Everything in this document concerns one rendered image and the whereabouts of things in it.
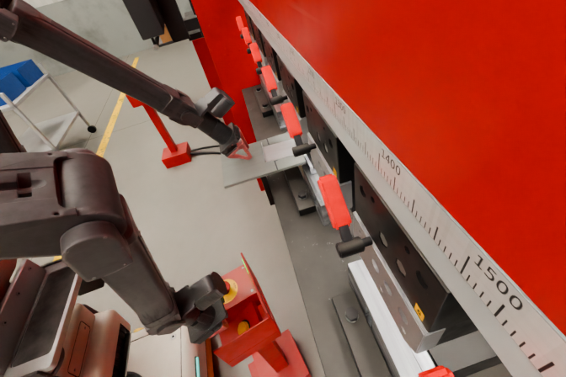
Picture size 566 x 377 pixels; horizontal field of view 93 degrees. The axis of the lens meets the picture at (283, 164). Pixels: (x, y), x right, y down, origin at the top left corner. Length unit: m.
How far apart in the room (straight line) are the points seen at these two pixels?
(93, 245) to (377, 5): 0.27
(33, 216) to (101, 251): 0.06
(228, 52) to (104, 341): 1.34
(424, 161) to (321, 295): 0.58
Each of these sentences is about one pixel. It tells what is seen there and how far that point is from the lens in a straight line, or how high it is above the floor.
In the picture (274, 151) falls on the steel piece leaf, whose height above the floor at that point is 1.00.
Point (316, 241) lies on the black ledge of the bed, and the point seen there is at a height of 0.88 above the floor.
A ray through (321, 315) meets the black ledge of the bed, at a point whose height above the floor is 0.88.
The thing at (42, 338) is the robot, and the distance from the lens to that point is 0.79.
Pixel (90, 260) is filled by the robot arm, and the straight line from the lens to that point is 0.29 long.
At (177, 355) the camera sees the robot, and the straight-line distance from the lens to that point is 1.49.
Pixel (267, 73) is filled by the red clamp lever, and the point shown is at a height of 1.30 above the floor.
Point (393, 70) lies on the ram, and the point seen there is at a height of 1.47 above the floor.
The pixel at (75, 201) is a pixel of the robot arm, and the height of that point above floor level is 1.41.
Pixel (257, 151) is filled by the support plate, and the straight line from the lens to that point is 0.92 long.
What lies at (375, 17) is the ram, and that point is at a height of 1.49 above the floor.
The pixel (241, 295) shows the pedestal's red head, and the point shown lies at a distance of 0.88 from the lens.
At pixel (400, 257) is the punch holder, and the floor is 1.30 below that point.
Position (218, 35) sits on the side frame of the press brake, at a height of 1.19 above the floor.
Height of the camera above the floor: 1.55
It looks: 41 degrees down
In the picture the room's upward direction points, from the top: 15 degrees counter-clockwise
